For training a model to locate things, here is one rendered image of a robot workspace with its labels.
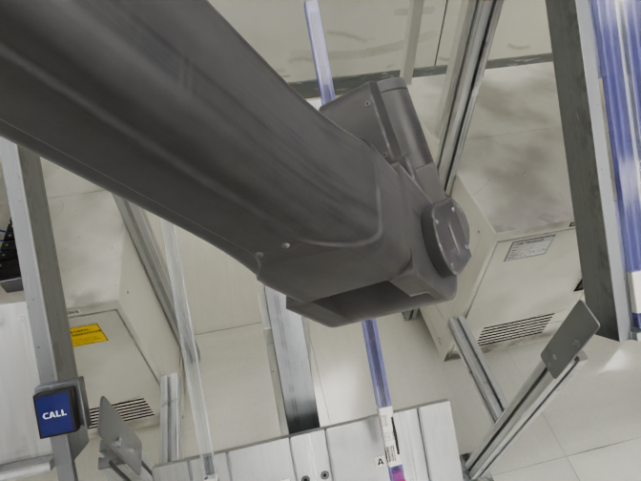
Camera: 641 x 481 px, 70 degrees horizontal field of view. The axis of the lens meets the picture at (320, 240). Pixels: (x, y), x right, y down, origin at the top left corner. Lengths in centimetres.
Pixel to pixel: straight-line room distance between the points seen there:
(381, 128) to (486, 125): 106
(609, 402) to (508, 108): 90
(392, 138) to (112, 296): 73
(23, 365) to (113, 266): 35
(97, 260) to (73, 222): 13
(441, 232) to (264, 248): 9
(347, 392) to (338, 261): 127
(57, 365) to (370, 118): 51
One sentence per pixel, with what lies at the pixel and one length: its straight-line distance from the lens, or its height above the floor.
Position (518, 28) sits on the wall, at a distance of 291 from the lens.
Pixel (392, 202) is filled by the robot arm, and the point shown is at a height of 118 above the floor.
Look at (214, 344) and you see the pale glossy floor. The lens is 155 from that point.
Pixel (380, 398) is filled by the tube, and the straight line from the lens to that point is 50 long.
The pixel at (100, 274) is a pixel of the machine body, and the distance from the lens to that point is 97.
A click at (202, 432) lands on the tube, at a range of 54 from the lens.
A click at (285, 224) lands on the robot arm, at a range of 15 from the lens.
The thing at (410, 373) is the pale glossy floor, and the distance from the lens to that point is 149.
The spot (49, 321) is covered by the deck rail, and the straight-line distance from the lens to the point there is 65.
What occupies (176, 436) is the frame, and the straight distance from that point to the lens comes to 109.
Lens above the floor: 131
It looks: 48 degrees down
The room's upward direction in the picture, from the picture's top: straight up
